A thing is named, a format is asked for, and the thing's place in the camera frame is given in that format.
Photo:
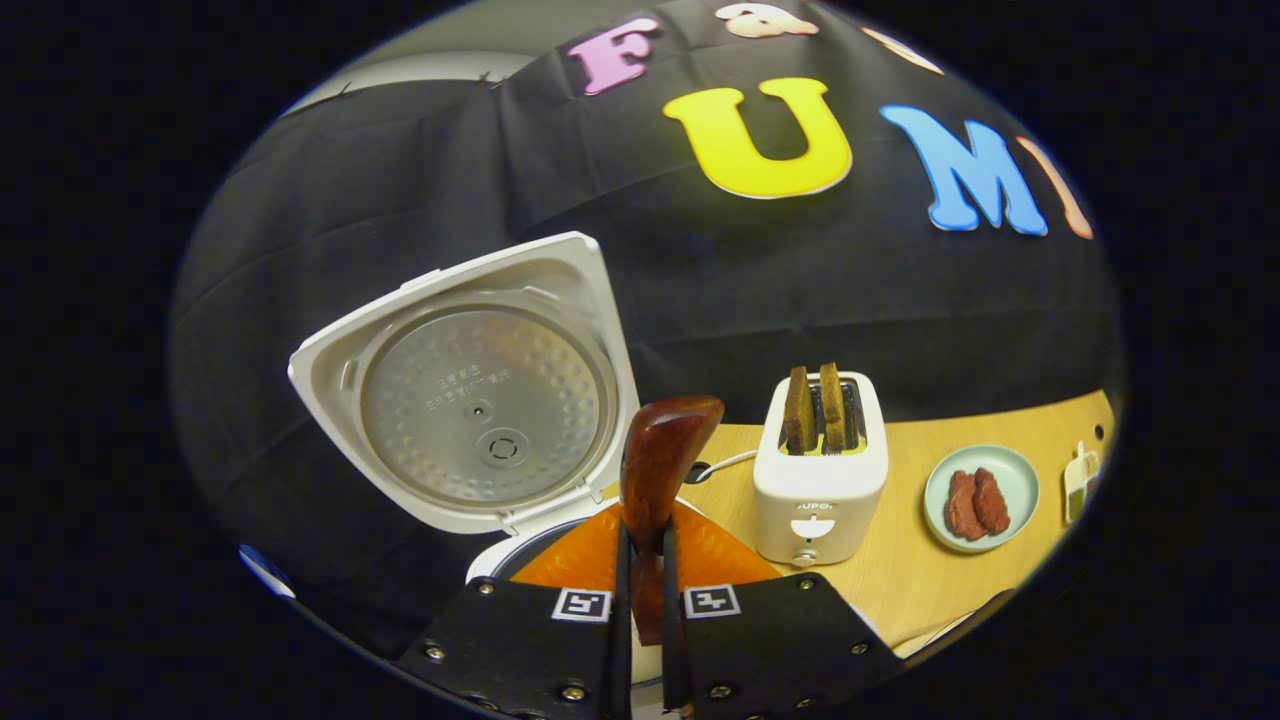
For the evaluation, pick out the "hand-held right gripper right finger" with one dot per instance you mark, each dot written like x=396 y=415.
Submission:
x=672 y=660

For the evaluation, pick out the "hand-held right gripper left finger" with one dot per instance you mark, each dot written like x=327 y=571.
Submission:
x=618 y=660

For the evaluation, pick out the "brown wooden spoon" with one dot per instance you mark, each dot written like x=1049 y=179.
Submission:
x=660 y=450

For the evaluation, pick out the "white rice cooker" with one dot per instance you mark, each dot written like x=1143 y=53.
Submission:
x=480 y=400

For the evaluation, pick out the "white toaster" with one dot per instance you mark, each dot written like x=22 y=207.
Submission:
x=820 y=500

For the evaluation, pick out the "brown toast slice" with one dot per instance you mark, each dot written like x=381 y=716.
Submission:
x=799 y=410
x=833 y=405

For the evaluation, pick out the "red meat piece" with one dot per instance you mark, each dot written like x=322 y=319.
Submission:
x=993 y=500
x=962 y=508

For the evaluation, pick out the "pale green plate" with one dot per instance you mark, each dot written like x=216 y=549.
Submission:
x=1015 y=480

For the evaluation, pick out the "white divided grain dish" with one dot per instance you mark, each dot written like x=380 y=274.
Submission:
x=1078 y=480

